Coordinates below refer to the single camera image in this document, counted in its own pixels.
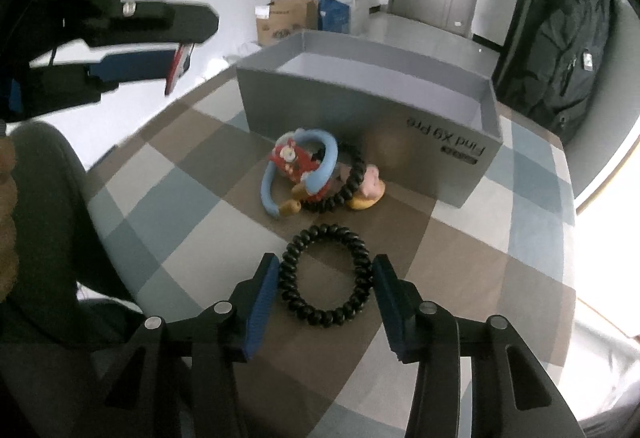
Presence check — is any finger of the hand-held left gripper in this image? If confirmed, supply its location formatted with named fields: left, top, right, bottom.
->
left=75, top=0, right=220, bottom=47
left=27, top=46, right=177, bottom=111

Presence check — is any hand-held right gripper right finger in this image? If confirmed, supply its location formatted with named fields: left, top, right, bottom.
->
left=371, top=254, right=586, bottom=438

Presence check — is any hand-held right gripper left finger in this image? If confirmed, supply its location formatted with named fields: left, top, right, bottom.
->
left=100, top=253, right=281, bottom=438

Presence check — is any red white hair clip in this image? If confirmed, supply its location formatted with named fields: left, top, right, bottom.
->
left=164, top=42, right=196, bottom=97

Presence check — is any black spiral hair tie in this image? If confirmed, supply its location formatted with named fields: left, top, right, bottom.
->
left=300, top=149, right=369, bottom=213
left=277, top=225, right=375, bottom=327

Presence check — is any pink pig hair accessory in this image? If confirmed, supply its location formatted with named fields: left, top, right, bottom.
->
left=347, top=165, right=387, bottom=211

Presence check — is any red cartoon charm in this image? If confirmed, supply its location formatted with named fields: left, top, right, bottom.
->
left=268, top=143, right=322, bottom=185

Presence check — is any blue plastic ring bracelet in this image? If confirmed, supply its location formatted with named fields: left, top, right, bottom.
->
left=260, top=129, right=340, bottom=220

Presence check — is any grey cardboard box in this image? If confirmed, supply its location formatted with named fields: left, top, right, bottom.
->
left=236, top=30, right=504, bottom=209

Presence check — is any person's left hand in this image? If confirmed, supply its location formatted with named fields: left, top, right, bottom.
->
left=0, top=138, right=20, bottom=306

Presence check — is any checkered tablecloth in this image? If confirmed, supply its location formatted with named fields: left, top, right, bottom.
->
left=85, top=62, right=577, bottom=438

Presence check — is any brown cardboard box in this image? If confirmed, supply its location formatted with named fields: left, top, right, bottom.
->
left=254, top=0, right=321, bottom=47

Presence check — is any blue carton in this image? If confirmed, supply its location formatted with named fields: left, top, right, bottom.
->
left=286, top=0, right=352, bottom=34

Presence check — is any black backpack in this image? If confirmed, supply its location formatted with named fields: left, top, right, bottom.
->
left=492, top=0, right=619, bottom=145

